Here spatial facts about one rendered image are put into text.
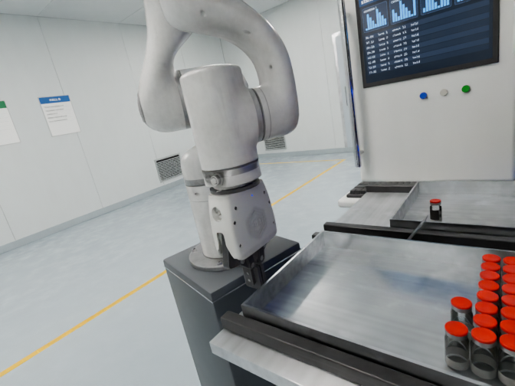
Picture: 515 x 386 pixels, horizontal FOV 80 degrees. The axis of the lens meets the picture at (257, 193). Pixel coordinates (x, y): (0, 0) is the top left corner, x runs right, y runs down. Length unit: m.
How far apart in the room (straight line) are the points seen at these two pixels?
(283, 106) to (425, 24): 0.85
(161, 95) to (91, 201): 4.97
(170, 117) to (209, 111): 0.25
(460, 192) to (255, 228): 0.59
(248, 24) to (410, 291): 0.43
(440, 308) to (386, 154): 0.87
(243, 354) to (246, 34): 0.41
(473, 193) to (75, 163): 5.18
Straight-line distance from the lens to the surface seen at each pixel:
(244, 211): 0.43
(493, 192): 0.90
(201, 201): 0.68
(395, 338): 0.45
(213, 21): 0.43
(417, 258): 0.61
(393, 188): 0.94
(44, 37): 5.74
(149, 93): 0.64
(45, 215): 5.36
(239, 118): 0.41
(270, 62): 0.44
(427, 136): 1.25
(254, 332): 0.45
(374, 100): 1.28
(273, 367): 0.43
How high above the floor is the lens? 1.18
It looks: 15 degrees down
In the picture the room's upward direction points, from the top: 11 degrees counter-clockwise
